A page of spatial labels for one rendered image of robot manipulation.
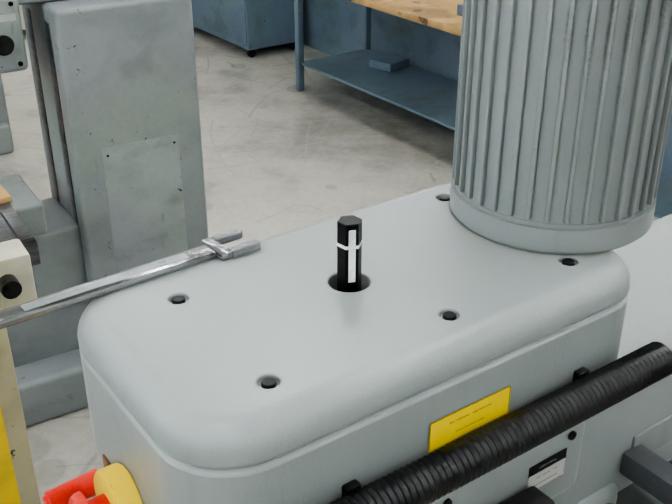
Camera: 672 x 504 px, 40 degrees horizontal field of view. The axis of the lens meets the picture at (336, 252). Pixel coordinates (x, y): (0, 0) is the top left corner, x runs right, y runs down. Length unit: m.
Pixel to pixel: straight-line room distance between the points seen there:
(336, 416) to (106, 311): 0.22
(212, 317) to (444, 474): 0.22
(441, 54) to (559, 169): 6.33
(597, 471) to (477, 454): 0.30
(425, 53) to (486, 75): 6.45
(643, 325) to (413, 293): 0.33
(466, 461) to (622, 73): 0.35
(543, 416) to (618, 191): 0.22
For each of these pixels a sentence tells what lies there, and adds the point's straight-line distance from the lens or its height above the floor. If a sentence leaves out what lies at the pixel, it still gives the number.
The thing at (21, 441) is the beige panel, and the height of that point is 0.52.
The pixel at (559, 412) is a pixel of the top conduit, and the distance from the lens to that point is 0.82.
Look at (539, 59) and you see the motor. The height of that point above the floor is 2.07.
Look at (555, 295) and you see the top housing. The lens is 0.81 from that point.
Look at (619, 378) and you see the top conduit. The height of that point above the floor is 1.80.
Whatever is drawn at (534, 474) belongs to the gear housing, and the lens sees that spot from 0.93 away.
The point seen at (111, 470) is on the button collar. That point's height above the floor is 1.79.
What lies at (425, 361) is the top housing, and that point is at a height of 1.88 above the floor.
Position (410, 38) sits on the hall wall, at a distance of 7.41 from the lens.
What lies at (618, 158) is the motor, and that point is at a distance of 0.85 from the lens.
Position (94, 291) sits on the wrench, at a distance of 0.80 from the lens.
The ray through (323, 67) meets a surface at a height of 0.23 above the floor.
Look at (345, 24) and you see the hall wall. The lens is 8.09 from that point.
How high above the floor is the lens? 2.29
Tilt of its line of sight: 28 degrees down
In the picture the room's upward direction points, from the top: straight up
